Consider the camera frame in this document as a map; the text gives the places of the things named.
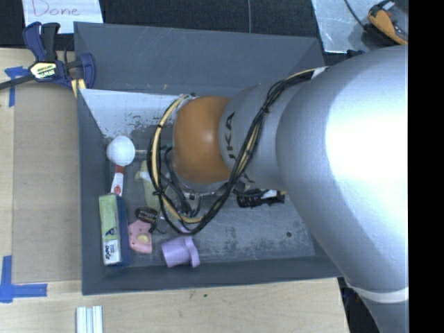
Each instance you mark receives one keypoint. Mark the lilac plastic cup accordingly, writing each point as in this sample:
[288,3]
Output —
[177,252]

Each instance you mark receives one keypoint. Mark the white ball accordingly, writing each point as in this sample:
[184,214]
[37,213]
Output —
[120,150]

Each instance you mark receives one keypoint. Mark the green and blue box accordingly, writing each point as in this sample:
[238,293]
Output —
[110,227]

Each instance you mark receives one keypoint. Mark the white and red tube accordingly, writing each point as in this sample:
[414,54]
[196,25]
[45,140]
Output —
[118,180]

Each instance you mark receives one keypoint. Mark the dark red oval packet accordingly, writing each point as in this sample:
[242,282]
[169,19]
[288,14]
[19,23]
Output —
[146,215]

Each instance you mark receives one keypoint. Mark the grey metal bin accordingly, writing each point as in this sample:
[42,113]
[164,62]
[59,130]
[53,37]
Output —
[249,241]

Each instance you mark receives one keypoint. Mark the brown cardboard board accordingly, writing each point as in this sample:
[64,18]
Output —
[45,186]

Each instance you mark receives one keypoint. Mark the pink toy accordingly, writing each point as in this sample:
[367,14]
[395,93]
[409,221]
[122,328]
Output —
[140,238]

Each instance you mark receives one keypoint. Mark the black cylinder on white bracket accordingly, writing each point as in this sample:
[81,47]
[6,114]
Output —
[250,200]

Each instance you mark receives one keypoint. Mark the pale green bottle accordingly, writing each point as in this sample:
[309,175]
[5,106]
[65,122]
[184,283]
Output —
[150,189]

